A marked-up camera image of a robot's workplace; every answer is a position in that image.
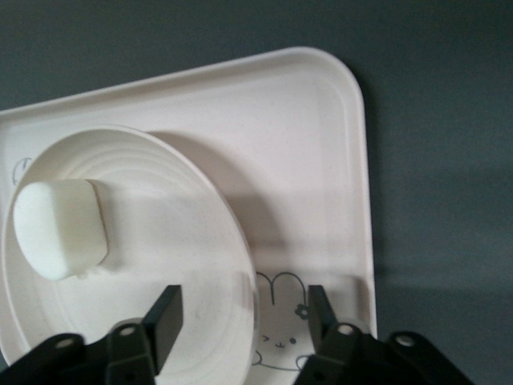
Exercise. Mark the round cream plate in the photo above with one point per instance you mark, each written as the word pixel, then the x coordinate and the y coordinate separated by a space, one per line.
pixel 180 240

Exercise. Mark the white steamed bun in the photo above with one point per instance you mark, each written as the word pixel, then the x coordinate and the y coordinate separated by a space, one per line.
pixel 60 228

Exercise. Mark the dark grey table cloth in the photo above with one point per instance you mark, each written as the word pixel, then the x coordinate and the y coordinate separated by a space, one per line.
pixel 441 120

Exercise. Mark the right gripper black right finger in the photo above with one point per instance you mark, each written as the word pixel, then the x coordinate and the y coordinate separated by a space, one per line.
pixel 320 321

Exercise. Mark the cream rabbit print tray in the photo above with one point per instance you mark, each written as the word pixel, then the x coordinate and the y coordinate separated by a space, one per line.
pixel 300 160

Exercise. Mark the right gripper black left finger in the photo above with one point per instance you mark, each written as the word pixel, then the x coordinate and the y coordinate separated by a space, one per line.
pixel 164 321

